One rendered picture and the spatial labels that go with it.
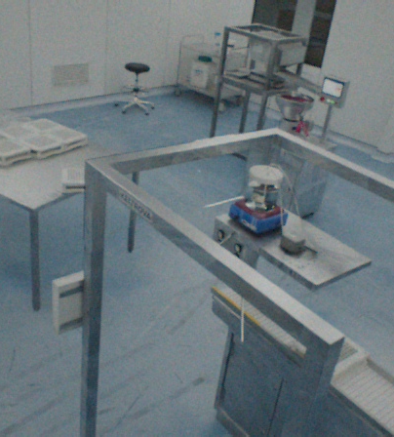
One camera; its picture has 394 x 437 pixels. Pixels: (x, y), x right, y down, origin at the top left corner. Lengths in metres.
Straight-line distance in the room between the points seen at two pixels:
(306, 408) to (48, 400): 2.09
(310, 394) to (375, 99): 6.47
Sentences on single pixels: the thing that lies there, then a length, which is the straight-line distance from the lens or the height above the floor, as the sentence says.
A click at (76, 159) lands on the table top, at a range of 4.12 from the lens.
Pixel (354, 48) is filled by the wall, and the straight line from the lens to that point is 7.77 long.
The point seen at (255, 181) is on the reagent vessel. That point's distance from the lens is 2.40.
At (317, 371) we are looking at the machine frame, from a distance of 1.39.
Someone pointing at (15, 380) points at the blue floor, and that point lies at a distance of 3.45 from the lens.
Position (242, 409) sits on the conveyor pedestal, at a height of 0.24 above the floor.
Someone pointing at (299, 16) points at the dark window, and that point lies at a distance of 8.20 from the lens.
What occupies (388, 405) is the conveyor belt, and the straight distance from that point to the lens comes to 2.47.
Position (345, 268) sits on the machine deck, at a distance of 2.36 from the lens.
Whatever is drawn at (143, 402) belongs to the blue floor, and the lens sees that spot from 3.31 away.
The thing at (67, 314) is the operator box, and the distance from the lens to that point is 2.41.
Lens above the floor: 2.44
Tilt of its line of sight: 29 degrees down
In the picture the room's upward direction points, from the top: 8 degrees clockwise
